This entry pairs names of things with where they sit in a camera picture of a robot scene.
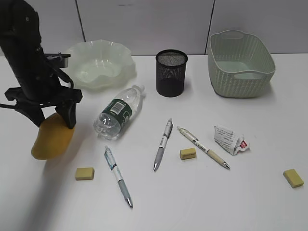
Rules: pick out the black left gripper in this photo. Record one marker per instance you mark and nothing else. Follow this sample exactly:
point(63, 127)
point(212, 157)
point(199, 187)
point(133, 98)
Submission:
point(44, 84)

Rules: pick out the yellow mango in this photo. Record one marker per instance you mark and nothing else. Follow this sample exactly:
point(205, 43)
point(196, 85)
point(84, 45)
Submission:
point(53, 138)

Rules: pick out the clear water bottle green label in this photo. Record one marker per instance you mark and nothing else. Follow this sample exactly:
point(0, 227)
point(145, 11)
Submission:
point(121, 109)

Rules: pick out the beige and white pen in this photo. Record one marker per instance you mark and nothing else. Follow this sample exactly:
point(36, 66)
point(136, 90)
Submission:
point(209, 152)

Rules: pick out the white waste paper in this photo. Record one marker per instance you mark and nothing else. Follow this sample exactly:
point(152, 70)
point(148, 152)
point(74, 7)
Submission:
point(231, 141)

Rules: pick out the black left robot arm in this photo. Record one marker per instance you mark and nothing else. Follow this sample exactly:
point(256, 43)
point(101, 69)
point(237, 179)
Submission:
point(19, 32)

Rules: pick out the translucent green wavy plate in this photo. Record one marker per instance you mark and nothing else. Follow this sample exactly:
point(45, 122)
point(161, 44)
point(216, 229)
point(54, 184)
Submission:
point(100, 64)

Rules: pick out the yellow eraser left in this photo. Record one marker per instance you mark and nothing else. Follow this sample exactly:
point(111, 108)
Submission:
point(85, 173)

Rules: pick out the yellow eraser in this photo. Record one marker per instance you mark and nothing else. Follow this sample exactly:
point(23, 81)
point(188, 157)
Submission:
point(85, 173)
point(293, 178)
point(187, 153)

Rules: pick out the blue and white pen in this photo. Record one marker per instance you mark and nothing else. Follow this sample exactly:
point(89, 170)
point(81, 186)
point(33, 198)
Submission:
point(116, 171)

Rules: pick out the grey and white pen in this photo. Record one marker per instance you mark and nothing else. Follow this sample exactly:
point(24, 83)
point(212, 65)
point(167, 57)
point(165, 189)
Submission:
point(163, 142)

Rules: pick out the black mesh pen holder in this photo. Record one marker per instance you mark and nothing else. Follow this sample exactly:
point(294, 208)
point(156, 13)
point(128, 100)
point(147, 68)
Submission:
point(170, 72)

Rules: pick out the yellow eraser middle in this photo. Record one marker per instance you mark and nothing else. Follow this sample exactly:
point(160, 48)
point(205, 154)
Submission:
point(187, 153)

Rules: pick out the pale green woven basket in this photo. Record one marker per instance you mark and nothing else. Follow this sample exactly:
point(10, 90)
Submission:
point(239, 64)

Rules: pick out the yellow eraser right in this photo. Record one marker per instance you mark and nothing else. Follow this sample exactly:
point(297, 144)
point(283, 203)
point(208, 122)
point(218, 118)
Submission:
point(293, 178)

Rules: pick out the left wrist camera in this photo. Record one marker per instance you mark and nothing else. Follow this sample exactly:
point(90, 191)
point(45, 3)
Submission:
point(59, 60)

